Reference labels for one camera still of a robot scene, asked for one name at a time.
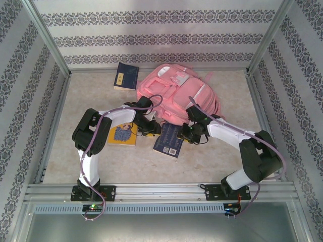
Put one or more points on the navy book with white text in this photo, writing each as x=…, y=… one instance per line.
x=167, y=143

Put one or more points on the yellow illustrated book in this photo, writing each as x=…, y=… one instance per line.
x=122, y=137

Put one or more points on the pink backpack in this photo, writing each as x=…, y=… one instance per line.
x=186, y=95

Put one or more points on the navy book with yellow label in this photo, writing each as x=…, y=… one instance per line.
x=126, y=76

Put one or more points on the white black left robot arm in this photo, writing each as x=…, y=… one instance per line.
x=88, y=136

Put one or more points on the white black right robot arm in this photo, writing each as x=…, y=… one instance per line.
x=260, y=156

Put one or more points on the right controller board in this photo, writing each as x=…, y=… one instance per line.
x=232, y=208

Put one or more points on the controller board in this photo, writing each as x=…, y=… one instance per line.
x=232, y=208
x=93, y=207

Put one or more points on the left controller board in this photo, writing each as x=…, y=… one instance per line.
x=93, y=207

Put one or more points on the grey metal sheet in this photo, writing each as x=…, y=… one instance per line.
x=161, y=229

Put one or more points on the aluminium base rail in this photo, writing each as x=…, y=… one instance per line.
x=161, y=191

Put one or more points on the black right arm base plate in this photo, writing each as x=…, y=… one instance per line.
x=213, y=192

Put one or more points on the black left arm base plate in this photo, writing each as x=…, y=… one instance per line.
x=108, y=192

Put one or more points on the aluminium rear rail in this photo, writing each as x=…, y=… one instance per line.
x=237, y=69

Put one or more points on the aluminium right side rail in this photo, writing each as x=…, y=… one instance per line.
x=252, y=83

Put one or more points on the aluminium left side rail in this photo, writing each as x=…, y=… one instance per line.
x=41, y=174

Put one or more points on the aluminium right corner post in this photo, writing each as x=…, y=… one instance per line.
x=268, y=37

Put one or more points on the aluminium corner post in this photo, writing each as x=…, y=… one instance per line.
x=268, y=37
x=50, y=43

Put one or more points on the aluminium left corner post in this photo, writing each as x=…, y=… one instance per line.
x=50, y=43

